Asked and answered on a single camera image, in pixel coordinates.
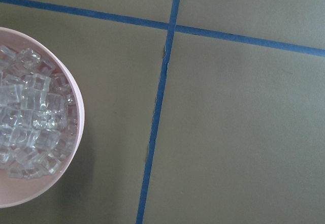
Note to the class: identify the pink bowl of ice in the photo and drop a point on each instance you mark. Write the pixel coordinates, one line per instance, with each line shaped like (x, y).
(42, 118)

